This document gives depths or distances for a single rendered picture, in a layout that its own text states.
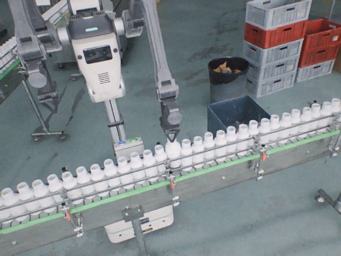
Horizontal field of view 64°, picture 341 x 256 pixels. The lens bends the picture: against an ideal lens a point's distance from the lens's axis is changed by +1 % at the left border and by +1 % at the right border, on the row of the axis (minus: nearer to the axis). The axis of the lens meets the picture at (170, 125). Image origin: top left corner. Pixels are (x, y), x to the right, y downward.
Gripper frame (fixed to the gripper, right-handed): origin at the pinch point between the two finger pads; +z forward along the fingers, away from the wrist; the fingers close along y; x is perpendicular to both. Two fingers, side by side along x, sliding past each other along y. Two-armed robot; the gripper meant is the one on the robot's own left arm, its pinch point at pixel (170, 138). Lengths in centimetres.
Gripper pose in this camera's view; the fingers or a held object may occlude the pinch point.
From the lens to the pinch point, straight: 120.9
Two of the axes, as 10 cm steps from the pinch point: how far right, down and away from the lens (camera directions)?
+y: -3.0, -5.5, 7.8
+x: -9.5, 2.4, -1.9
